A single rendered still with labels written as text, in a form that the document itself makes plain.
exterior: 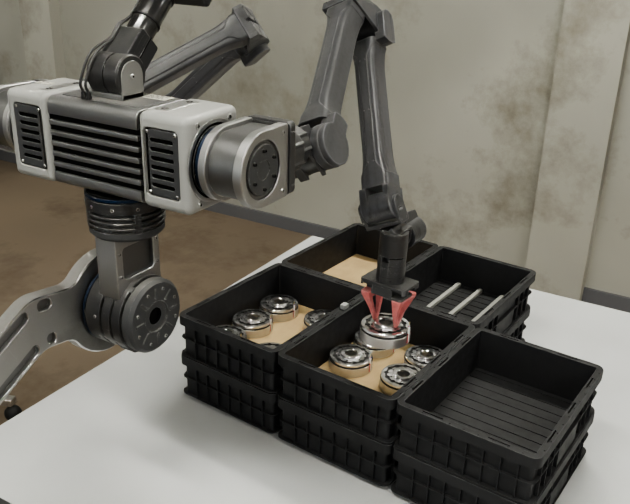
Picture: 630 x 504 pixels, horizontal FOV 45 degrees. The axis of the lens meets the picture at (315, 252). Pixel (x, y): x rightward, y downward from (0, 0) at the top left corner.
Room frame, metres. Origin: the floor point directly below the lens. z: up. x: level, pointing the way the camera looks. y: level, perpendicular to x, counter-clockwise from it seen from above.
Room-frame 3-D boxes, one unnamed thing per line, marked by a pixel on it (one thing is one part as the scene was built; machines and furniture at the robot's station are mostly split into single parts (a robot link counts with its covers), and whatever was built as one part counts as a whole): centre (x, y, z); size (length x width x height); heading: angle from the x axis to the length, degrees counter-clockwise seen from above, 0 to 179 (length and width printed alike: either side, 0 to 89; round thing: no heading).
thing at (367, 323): (1.39, -0.15, 1.04); 0.10 x 0.10 x 0.01
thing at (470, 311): (1.85, -0.38, 0.87); 0.40 x 0.30 x 0.11; 145
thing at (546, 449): (1.35, -0.40, 0.92); 0.40 x 0.30 x 0.02; 145
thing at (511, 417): (1.35, -0.40, 0.87); 0.40 x 0.30 x 0.11; 145
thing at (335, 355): (1.56, -0.09, 0.86); 0.10 x 0.10 x 0.01
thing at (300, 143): (1.22, 0.06, 1.45); 0.09 x 0.08 x 0.12; 60
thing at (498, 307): (1.85, -0.38, 0.92); 0.40 x 0.30 x 0.02; 145
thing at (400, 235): (1.40, -0.16, 1.22); 0.07 x 0.06 x 0.07; 150
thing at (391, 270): (1.39, -0.15, 1.16); 0.10 x 0.07 x 0.07; 55
